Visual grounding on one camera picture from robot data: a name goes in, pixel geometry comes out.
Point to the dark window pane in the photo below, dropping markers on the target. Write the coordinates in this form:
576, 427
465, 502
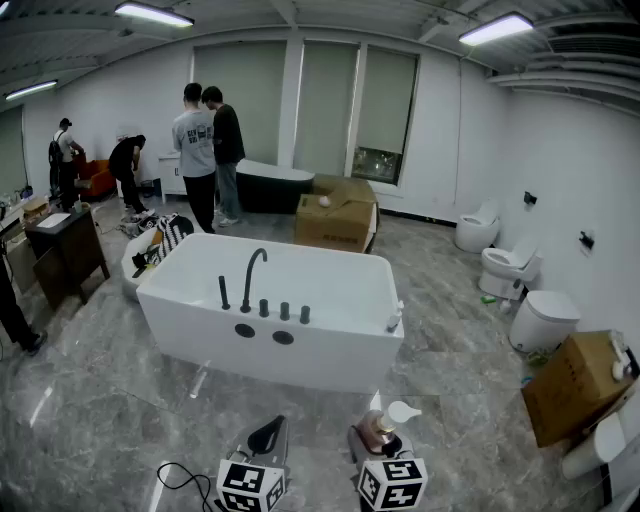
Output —
377, 165

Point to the white flat basin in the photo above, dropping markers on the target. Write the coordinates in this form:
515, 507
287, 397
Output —
52, 220

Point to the white shower head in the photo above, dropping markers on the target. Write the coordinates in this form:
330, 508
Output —
619, 367

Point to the small white round tub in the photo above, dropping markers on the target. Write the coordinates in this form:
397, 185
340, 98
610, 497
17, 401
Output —
131, 280

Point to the white bath ball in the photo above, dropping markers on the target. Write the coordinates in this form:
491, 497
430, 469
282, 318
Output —
324, 201

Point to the black curved faucet spout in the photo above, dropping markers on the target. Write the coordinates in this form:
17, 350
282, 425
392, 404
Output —
248, 280

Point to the black oval bathtub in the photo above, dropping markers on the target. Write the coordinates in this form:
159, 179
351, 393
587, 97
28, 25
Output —
272, 190

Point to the white rectangular bathtub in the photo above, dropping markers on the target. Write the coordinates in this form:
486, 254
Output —
320, 350

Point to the black round side cover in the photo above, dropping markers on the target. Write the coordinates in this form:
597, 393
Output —
244, 331
283, 337

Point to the grey roller blind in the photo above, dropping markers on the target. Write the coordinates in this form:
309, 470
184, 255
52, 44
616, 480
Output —
387, 100
325, 110
250, 80

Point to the ceiling light panel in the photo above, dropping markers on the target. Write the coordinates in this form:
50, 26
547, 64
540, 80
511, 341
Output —
495, 29
30, 90
152, 13

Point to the dark wooden vanity cabinet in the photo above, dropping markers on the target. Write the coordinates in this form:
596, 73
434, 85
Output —
70, 255

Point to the small green packet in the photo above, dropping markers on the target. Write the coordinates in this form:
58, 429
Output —
488, 299

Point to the white ceramic cylinder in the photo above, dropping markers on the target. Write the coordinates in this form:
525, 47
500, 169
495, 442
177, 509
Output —
600, 445

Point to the black wall fixture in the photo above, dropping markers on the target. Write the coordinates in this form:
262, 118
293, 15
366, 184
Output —
530, 198
586, 241

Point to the orange armchair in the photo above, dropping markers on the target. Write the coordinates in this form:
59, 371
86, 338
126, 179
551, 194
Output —
97, 175

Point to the tall cardboard box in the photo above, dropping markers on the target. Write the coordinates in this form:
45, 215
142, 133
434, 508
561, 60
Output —
565, 395

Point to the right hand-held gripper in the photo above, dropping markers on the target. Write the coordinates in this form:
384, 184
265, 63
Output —
395, 482

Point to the white round toilet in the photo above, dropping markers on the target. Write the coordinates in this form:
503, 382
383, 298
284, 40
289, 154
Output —
475, 232

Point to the small clear pump bottle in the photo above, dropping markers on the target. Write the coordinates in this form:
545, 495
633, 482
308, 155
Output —
394, 320

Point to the black white striped cloth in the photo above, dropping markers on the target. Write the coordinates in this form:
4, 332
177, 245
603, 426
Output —
172, 235

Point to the large open cardboard box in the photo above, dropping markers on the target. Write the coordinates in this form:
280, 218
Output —
330, 227

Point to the black faucet knob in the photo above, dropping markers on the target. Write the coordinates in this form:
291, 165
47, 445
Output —
305, 315
285, 311
263, 308

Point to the white closed-lid toilet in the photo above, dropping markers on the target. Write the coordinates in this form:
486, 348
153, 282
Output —
542, 320

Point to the green plastic wrapping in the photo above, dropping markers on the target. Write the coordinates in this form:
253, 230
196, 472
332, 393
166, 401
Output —
539, 358

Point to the white toilet brush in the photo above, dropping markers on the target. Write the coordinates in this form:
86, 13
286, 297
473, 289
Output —
506, 306

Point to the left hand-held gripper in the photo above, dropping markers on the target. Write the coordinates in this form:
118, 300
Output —
245, 480

